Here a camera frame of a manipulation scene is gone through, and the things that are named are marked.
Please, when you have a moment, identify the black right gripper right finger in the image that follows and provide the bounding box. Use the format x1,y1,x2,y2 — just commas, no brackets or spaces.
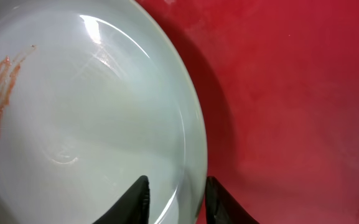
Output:
205,176,259,224

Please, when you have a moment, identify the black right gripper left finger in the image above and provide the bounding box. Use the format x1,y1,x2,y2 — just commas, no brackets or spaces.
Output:
94,175,150,224

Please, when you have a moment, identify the light blue plate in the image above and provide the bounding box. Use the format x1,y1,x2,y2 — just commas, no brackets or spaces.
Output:
0,1,207,223

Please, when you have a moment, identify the red plastic tray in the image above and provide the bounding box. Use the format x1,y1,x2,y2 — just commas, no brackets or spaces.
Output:
140,0,359,223

